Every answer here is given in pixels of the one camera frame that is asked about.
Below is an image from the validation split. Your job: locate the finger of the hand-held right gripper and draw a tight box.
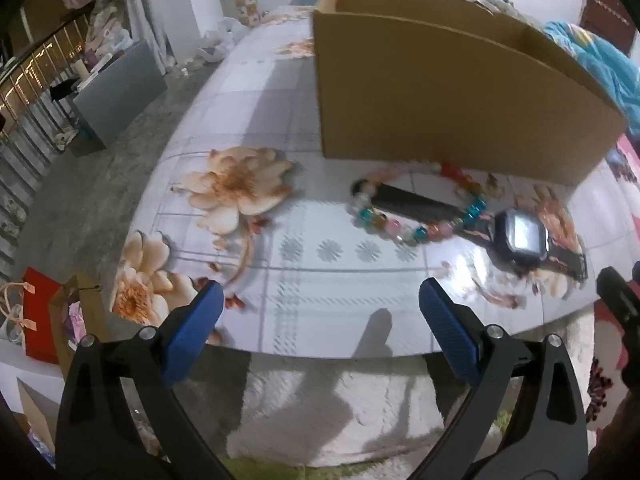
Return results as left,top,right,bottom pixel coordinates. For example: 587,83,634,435
596,266,640,356

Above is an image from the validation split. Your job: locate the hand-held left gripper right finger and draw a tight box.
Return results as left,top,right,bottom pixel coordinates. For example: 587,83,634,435
410,276,591,480

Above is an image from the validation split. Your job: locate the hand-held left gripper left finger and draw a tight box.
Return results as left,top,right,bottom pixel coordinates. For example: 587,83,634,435
55,280,236,480

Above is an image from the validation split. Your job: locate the black smartwatch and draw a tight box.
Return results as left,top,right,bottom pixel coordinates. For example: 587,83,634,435
352,182,588,281

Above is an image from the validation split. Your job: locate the colourful bead bracelet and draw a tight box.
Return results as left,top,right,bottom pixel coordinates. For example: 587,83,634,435
348,161,488,247

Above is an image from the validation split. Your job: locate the brown cardboard box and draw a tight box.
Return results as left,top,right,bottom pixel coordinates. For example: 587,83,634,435
312,0,628,188

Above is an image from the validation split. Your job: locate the brown paper bag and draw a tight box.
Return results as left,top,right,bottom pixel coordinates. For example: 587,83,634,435
49,275,108,376

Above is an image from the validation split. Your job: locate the red gift bag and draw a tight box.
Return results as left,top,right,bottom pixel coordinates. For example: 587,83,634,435
0,266,66,366

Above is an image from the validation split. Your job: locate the blue blanket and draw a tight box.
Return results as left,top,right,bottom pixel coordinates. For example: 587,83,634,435
542,20,640,138

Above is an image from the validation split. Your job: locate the grey panel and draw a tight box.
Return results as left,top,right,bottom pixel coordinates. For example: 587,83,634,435
72,40,168,150

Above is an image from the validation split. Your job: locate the brown wooden door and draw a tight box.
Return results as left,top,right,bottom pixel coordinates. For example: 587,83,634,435
580,0,637,56

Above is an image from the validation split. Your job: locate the white plastic bag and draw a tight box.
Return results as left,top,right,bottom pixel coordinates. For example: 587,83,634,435
197,16,251,63

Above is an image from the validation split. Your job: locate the grey floral blanket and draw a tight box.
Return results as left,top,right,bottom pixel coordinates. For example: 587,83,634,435
470,0,521,23

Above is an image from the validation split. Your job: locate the white curtain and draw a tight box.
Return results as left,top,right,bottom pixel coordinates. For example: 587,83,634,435
117,0,173,68

